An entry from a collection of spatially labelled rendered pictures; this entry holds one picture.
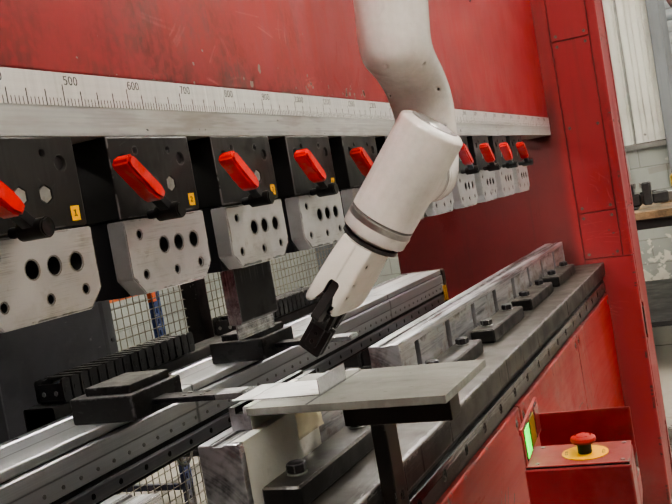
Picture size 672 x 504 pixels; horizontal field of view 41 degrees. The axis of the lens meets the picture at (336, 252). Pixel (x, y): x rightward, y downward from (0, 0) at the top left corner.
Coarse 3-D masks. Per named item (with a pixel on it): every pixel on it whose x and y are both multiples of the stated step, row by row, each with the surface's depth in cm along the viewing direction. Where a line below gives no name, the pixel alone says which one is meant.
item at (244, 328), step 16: (224, 272) 116; (240, 272) 117; (256, 272) 120; (224, 288) 116; (240, 288) 116; (256, 288) 120; (272, 288) 124; (240, 304) 116; (256, 304) 119; (272, 304) 123; (240, 320) 116; (256, 320) 121; (272, 320) 125; (240, 336) 116
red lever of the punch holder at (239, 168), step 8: (232, 152) 106; (224, 160) 105; (232, 160) 105; (240, 160) 106; (224, 168) 106; (232, 168) 106; (240, 168) 106; (248, 168) 108; (232, 176) 107; (240, 176) 107; (248, 176) 108; (240, 184) 109; (248, 184) 108; (256, 184) 109; (256, 192) 110; (264, 192) 111; (272, 192) 112; (248, 200) 112; (256, 200) 111; (264, 200) 111; (272, 200) 111
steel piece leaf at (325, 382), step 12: (336, 372) 117; (288, 384) 122; (300, 384) 120; (312, 384) 119; (324, 384) 114; (336, 384) 117; (264, 396) 117; (276, 396) 115; (288, 396) 114; (300, 396) 113
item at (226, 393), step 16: (96, 384) 129; (112, 384) 127; (128, 384) 125; (144, 384) 127; (160, 384) 129; (176, 384) 132; (80, 400) 126; (96, 400) 125; (112, 400) 124; (128, 400) 123; (144, 400) 125; (160, 400) 126; (176, 400) 125; (192, 400) 124; (208, 400) 123; (80, 416) 127; (96, 416) 126; (112, 416) 124; (128, 416) 123; (144, 416) 125
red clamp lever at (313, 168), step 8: (296, 152) 124; (304, 152) 123; (296, 160) 125; (304, 160) 124; (312, 160) 124; (304, 168) 125; (312, 168) 125; (320, 168) 126; (312, 176) 127; (320, 176) 127; (320, 184) 129; (328, 184) 129; (336, 184) 130; (312, 192) 131; (320, 192) 130; (328, 192) 129; (336, 192) 129
